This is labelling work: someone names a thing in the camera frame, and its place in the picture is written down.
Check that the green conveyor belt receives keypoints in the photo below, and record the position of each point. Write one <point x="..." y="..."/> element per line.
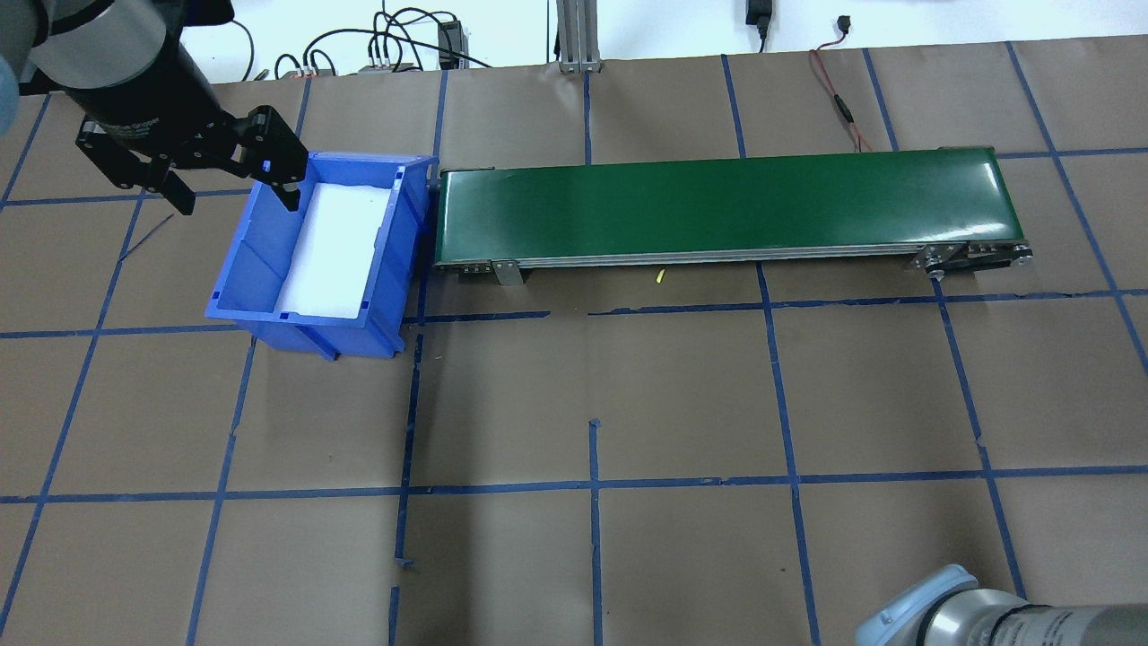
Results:
<point x="717" y="206"/>

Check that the power strip with plugs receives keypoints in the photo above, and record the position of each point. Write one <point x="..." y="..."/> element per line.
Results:
<point x="386" y="65"/>

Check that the white foam pad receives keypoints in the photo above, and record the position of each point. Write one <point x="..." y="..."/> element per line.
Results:
<point x="332" y="251"/>

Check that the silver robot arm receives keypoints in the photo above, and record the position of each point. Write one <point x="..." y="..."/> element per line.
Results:
<point x="99" y="36"/>
<point x="987" y="624"/>

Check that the blue plastic storage bin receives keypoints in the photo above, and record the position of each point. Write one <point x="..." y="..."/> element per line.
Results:
<point x="251" y="269"/>

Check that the small black power adapter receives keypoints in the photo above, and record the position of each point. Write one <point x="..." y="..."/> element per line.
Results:
<point x="449" y="43"/>

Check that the aluminium profile post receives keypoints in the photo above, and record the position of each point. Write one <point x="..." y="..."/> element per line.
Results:
<point x="578" y="40"/>

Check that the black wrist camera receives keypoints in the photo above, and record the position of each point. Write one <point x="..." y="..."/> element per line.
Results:
<point x="202" y="9"/>

